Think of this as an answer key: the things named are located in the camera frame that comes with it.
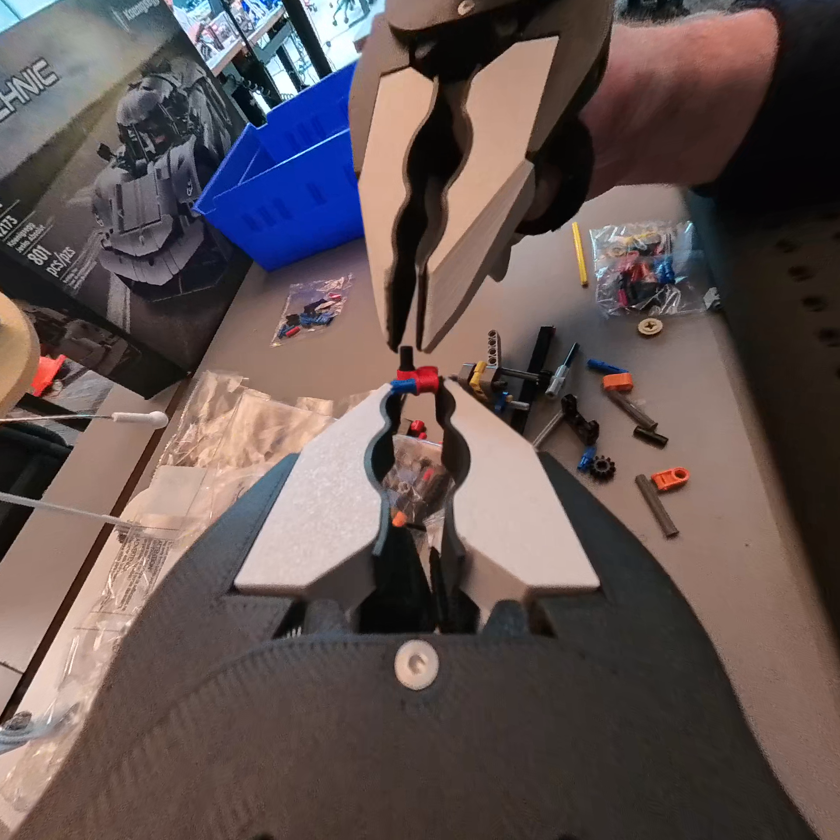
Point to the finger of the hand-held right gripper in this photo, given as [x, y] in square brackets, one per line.
[387, 164]
[505, 111]

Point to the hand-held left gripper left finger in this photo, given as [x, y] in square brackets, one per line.
[308, 525]

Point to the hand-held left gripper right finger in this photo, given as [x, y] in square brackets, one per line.
[525, 525]

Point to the yellow grey lego assembly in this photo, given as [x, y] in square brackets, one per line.
[482, 384]

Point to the long black lego beam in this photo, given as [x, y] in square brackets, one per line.
[535, 367]

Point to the red lego connector black pin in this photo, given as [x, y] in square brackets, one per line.
[423, 380]

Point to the blue lego pin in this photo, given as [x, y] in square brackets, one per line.
[604, 367]
[586, 458]

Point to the black lego gear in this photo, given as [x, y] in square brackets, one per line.
[601, 468]

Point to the light grey lego axle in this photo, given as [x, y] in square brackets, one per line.
[548, 430]

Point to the dark grey lego axle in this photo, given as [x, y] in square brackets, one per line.
[630, 410]
[656, 505]

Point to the orange lego connector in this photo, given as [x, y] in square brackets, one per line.
[617, 381]
[670, 479]

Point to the short black lego pin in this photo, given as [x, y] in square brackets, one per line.
[651, 436]

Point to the long yellow lego axle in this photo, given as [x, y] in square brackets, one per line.
[580, 256]

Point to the small bag blue lego pieces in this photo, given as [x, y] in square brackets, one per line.
[312, 315]

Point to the bag red blue lego pieces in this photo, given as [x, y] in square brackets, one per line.
[646, 269]

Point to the tan lego bush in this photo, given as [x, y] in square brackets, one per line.
[649, 326]

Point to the dark printed lego box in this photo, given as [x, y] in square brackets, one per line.
[98, 197]

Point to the person's right hand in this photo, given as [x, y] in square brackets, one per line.
[669, 111]

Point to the blue plastic bin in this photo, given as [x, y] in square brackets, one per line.
[289, 203]

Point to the pile of clear plastic bags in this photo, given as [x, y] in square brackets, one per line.
[197, 446]

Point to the black metal pole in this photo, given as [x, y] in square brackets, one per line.
[308, 33]

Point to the dark perforated board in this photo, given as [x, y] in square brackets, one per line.
[787, 394]

